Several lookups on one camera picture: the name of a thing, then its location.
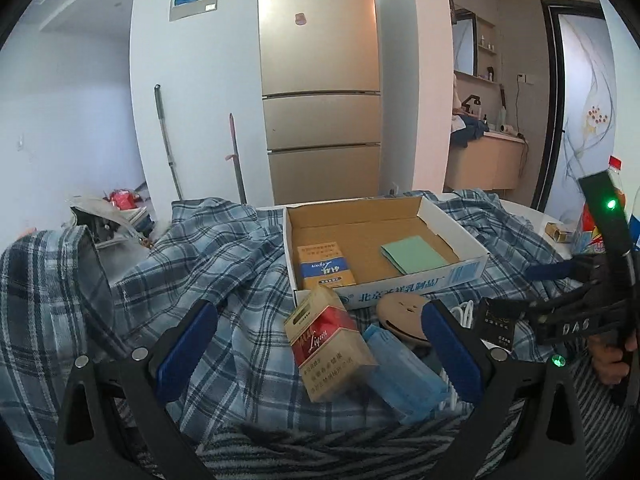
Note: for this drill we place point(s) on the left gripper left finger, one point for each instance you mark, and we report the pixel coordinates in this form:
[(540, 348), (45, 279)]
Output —
[(115, 410)]

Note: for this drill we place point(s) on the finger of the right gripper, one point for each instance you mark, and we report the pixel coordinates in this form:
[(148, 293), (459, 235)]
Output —
[(574, 310), (576, 269)]

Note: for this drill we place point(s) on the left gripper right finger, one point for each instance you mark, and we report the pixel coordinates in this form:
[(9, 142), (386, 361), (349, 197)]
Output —
[(547, 442)]

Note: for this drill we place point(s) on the blue wet wipes pack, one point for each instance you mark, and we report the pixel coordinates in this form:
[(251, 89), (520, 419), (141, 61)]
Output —
[(406, 384)]

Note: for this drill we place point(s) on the red beige tissue pack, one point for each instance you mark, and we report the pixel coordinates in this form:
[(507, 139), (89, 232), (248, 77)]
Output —
[(328, 349)]

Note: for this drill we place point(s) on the black Face tissue pack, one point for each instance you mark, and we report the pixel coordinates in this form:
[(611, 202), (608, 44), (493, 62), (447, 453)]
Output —
[(495, 320)]

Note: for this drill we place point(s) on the person's right hand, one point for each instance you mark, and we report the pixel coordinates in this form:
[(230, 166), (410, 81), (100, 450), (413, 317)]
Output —
[(607, 360)]

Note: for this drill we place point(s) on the red soda bottle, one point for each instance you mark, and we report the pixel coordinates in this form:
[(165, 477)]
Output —
[(606, 199)]

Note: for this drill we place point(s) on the colourful snack bag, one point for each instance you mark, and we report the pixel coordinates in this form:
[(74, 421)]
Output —
[(587, 239)]

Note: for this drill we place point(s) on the small yellow box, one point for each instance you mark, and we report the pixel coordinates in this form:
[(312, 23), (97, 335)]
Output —
[(558, 233)]

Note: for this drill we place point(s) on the clear water bottle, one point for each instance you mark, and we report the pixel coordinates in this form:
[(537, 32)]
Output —
[(634, 225)]

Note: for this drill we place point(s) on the blue plaid shirt cloth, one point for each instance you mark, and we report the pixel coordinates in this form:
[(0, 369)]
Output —
[(57, 303)]

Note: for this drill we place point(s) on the wooden vanity cabinet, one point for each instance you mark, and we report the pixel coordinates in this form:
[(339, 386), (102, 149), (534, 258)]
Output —
[(491, 163)]

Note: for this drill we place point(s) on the black framed glass door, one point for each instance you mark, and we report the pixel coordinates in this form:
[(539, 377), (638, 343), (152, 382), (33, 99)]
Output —
[(582, 105)]

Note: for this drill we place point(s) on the green notepad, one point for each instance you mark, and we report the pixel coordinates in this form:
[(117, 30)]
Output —
[(413, 255)]

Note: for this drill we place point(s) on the grey striped cloth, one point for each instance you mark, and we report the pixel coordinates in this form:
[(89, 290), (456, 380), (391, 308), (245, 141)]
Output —
[(395, 451)]

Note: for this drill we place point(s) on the dark blue clothes pile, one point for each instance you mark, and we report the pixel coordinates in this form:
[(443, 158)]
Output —
[(465, 128)]

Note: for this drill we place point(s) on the white cardboard tray box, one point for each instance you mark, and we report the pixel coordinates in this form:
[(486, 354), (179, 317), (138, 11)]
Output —
[(361, 227)]

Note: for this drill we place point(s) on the red plastic bag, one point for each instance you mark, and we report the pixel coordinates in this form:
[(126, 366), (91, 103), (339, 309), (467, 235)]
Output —
[(123, 199)]

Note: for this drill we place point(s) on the blue yellow tissue pack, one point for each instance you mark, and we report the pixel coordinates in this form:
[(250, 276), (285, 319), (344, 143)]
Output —
[(324, 265)]

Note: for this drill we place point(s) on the gold three-door refrigerator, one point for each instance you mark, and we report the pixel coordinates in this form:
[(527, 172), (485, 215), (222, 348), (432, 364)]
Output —
[(321, 97)]

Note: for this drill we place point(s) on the red broom handle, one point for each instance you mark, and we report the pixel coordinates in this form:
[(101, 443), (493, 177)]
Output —
[(235, 158)]

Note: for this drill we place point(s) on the grey mop handle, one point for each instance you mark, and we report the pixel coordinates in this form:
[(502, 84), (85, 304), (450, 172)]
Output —
[(160, 111)]

